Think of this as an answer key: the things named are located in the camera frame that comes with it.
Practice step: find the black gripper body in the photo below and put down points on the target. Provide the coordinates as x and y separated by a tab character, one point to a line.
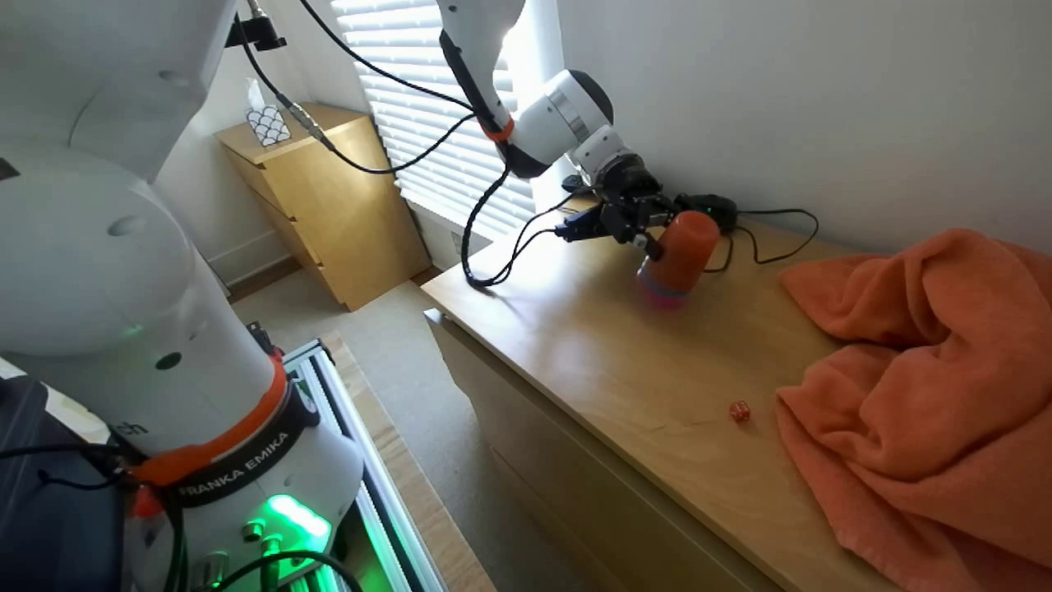
634	198

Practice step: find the orange plastic cup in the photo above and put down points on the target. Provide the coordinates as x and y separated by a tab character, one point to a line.
687	250

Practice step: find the purple plastic cup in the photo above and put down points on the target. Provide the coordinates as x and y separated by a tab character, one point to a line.
662	294

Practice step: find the pink plastic cup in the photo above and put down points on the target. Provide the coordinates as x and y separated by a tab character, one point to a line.
658	305

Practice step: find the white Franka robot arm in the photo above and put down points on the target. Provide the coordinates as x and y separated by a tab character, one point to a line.
86	276

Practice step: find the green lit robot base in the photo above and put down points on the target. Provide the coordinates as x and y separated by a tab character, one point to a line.
289	521

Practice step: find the black flat device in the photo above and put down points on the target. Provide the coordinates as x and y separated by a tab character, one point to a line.
574	187

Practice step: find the black computer mouse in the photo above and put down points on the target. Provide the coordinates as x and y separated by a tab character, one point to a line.
714	205

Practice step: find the light wooden dresser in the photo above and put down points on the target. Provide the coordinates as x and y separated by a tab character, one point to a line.
613	364

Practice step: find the small red scrap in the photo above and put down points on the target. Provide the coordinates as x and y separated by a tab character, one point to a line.
741	413

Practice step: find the white window blinds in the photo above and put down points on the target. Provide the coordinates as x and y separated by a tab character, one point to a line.
429	109

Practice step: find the small wooden cabinet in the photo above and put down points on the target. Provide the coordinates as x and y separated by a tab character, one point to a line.
331	209

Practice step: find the orange towel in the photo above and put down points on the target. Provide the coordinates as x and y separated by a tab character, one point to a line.
932	417

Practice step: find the patterned tissue box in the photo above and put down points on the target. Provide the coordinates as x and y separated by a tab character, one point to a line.
266	123

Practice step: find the dark base cover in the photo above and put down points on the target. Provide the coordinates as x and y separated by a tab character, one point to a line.
53	529

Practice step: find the aluminium frame rail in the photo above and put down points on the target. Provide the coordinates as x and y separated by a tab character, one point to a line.
378	496

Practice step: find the black camera boom stand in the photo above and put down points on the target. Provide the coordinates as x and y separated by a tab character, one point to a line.
259	31

